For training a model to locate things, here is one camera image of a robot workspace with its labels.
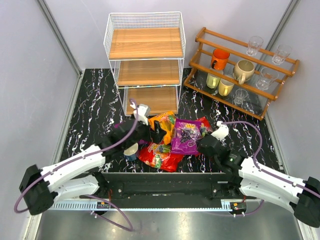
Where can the red candy bag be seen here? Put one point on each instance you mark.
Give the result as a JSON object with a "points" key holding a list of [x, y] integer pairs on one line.
{"points": [[160, 156], [203, 128]]}

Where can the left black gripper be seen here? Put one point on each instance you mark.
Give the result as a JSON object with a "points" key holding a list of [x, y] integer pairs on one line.
{"points": [[152, 131]]}

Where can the wooden cup rack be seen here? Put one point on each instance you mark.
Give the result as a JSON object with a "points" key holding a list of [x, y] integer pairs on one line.
{"points": [[222, 71]]}

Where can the yellow orange candy bag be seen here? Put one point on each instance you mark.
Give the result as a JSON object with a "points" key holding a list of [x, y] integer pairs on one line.
{"points": [[167, 122]]}

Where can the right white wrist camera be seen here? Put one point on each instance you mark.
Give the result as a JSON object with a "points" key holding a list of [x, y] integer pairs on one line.
{"points": [[221, 132]]}

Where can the white wire wooden shelf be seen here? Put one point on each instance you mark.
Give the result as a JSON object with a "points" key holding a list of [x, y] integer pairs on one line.
{"points": [[146, 54]]}

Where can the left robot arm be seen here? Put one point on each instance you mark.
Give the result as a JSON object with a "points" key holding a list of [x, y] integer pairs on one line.
{"points": [[38, 185]]}

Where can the clear glass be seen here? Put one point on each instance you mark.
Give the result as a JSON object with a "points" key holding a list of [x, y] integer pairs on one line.
{"points": [[266, 77], [281, 53], [240, 96], [254, 45]]}

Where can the pale yellow mug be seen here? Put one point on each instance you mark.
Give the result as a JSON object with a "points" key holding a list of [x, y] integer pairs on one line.
{"points": [[225, 87]]}

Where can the clear glass top left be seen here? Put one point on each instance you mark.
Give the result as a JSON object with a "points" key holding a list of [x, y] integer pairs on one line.
{"points": [[254, 45]]}

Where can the light green mug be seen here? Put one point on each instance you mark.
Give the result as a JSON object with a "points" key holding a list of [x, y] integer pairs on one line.
{"points": [[212, 81]]}

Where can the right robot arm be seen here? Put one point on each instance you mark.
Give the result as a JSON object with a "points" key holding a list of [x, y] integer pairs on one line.
{"points": [[298, 196]]}

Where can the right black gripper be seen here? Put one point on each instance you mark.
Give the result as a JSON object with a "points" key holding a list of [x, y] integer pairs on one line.
{"points": [[203, 144]]}

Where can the clear glass bottom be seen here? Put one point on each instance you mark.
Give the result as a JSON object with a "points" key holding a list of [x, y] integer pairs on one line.
{"points": [[240, 96]]}

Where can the beige large mug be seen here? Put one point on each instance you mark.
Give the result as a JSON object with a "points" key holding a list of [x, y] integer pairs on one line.
{"points": [[243, 71]]}

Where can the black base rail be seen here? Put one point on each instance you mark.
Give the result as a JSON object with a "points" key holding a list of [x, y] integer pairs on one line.
{"points": [[153, 191]]}

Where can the clear glass top right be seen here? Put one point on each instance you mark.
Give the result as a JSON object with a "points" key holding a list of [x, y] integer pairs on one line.
{"points": [[281, 53]]}

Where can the clear glass middle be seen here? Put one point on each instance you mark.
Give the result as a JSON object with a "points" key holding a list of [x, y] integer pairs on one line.
{"points": [[266, 77]]}

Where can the blue paper cup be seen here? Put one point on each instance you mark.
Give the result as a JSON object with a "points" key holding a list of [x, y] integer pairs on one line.
{"points": [[130, 153]]}

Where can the orange mug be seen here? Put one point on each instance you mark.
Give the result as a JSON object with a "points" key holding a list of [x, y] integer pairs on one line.
{"points": [[219, 59]]}

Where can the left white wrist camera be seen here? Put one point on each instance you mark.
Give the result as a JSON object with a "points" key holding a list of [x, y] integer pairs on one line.
{"points": [[141, 112]]}

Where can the purple grape candy bag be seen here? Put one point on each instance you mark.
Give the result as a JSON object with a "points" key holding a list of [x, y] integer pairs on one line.
{"points": [[185, 137]]}

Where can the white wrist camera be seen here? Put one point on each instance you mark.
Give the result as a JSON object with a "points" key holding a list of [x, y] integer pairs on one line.
{"points": [[221, 132], [141, 112]]}

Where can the red candy bag left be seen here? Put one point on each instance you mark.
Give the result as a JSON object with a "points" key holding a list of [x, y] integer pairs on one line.
{"points": [[160, 156]]}

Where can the red candy bag right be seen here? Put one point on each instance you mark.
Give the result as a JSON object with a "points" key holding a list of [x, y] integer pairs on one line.
{"points": [[203, 128]]}

